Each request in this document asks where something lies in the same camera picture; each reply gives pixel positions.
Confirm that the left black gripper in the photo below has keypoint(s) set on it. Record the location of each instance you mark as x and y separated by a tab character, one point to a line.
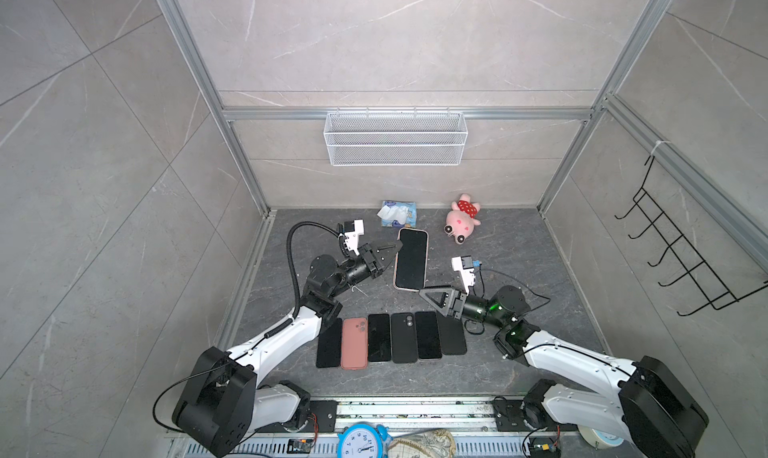
373	258

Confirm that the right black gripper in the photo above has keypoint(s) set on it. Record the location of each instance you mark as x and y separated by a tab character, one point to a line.
446	305

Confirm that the black phone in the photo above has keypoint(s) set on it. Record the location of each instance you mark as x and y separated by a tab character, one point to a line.
427	335
379	338

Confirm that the black phone case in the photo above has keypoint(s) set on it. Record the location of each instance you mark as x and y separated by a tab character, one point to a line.
403	338

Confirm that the small phone pink case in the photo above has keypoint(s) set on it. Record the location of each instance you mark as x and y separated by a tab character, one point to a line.
411	260

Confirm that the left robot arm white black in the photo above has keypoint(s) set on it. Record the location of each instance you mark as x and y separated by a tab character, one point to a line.
223	400

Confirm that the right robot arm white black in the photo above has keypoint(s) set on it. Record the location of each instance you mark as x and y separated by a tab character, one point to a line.
641	402

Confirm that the blue tissue packet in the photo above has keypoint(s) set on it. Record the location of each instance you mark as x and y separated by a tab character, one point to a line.
395	214

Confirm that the pink pig plush toy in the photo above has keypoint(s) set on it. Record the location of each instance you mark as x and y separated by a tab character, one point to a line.
461	220

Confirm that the woven basket object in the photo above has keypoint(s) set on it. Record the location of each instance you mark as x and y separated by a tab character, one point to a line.
436	443

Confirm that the blue alarm clock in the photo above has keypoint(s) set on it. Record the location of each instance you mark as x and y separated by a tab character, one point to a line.
364	440

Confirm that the white alarm clock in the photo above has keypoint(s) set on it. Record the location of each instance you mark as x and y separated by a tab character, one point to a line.
598	439

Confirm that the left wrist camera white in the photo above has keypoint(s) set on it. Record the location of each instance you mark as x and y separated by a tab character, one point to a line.
349	235

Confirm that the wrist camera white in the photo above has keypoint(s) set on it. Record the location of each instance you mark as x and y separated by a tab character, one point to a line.
466	267
349	235

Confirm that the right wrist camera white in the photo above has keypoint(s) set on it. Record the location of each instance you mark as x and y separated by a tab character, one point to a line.
466	267

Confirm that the white wire wall basket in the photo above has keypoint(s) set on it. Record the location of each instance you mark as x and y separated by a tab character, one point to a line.
395	138

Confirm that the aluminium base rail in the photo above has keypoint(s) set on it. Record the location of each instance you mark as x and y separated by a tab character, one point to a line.
482	426

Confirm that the black wire hook rack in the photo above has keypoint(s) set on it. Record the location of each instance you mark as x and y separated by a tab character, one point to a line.
679	248

